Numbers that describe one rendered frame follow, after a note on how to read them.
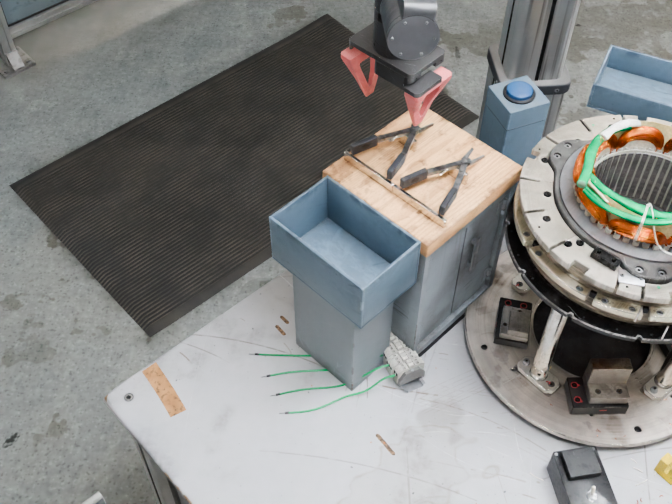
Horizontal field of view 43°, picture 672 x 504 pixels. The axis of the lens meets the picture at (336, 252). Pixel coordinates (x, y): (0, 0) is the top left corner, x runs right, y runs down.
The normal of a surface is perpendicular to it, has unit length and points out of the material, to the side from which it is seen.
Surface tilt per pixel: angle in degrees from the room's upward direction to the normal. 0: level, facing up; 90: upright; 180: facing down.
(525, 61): 90
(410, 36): 90
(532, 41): 90
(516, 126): 90
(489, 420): 0
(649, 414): 0
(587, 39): 0
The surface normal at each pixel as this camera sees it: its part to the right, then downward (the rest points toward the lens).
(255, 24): 0.00, -0.64
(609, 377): 0.01, 0.77
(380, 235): -0.70, 0.54
